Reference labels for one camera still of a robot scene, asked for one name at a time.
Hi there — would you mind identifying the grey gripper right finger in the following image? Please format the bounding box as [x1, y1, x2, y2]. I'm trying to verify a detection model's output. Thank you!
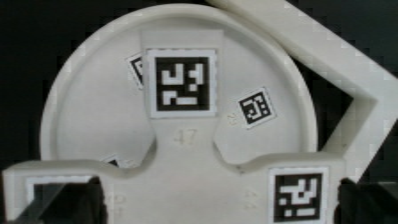
[338, 179, 398, 224]

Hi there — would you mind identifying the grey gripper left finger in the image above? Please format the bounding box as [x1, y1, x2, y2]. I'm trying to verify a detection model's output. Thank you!
[6, 177, 107, 224]

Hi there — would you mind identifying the white right fence bar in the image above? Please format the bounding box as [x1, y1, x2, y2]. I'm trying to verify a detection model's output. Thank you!
[207, 0, 398, 180]

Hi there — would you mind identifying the white cross-shaped table base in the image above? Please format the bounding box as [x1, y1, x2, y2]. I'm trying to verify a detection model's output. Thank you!
[2, 29, 349, 224]

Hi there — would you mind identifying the white round table top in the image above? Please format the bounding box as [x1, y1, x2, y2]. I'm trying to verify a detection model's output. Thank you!
[41, 4, 319, 168]

